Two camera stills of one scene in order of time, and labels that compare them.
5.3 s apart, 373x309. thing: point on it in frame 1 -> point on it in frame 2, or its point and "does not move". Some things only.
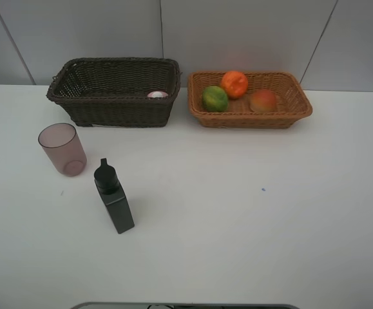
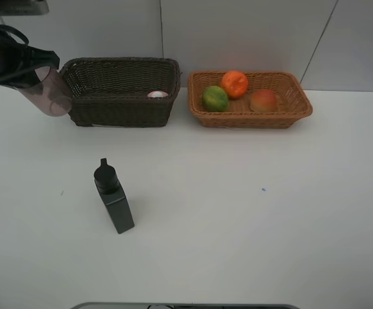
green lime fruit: (214, 99) does not move
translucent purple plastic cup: (60, 142) -> (52, 96)
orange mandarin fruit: (236, 84) does not move
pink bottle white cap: (156, 94) does not move
